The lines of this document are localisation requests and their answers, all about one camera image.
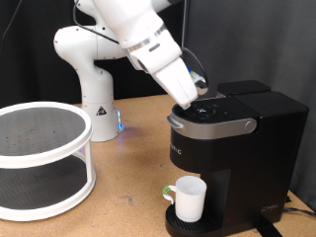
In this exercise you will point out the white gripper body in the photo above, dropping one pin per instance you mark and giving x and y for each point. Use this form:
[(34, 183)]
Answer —
[(176, 82)]

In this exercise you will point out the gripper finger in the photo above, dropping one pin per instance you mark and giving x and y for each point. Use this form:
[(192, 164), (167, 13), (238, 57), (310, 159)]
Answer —
[(186, 106)]

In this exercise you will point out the black Keurig coffee machine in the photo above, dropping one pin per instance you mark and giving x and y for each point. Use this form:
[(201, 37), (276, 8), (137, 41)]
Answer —
[(250, 158)]

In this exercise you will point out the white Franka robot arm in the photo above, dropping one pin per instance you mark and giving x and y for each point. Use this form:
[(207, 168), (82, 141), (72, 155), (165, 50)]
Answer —
[(95, 85)]

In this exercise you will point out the clear water reservoir black lid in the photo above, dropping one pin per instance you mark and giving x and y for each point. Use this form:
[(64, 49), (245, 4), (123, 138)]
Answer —
[(243, 87)]

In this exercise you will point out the grey partition panel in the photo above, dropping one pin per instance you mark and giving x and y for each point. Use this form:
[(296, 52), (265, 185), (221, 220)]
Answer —
[(279, 49)]

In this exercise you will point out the black backdrop curtain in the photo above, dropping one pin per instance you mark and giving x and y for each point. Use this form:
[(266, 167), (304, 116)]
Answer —
[(33, 75)]

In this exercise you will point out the white two-tier turntable shelf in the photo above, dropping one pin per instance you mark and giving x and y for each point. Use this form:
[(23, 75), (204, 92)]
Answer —
[(49, 158)]

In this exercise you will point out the black tape strip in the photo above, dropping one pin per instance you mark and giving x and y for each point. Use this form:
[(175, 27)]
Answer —
[(268, 228)]

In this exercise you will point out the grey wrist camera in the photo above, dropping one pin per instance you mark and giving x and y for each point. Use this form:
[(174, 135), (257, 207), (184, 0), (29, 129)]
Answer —
[(200, 82)]

